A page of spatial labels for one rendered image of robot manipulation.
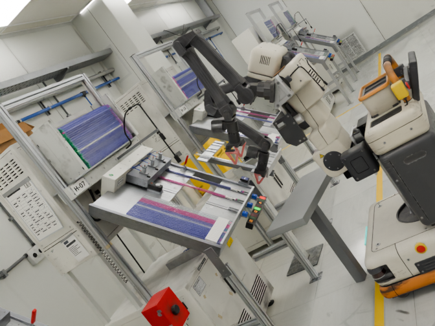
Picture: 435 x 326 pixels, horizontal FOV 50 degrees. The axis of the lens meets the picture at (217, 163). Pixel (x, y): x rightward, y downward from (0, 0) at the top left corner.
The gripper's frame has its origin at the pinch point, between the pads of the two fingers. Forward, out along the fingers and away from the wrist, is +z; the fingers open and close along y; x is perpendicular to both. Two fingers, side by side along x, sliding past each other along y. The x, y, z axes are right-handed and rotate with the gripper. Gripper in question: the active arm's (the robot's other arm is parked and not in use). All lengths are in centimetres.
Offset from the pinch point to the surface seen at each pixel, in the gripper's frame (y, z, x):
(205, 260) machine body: 33, 39, -16
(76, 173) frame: 50, -3, -88
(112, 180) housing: 42, 0, -71
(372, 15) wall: -748, -22, 47
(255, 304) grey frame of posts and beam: 65, 30, 19
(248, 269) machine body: 4, 59, 5
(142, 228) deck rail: 61, 10, -44
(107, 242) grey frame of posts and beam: 64, 23, -61
